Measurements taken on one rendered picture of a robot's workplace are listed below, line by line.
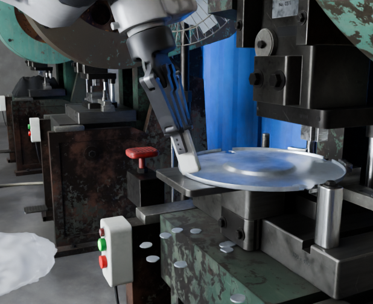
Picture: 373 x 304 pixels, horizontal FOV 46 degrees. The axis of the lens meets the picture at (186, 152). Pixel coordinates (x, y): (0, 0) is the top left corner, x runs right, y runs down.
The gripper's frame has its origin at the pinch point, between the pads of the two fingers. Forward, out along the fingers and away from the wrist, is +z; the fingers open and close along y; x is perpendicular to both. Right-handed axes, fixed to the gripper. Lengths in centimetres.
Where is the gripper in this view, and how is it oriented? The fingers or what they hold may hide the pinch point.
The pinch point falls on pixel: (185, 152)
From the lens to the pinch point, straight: 72.3
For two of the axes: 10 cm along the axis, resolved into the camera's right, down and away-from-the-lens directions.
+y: -3.1, 2.1, -9.3
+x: 9.0, -2.5, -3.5
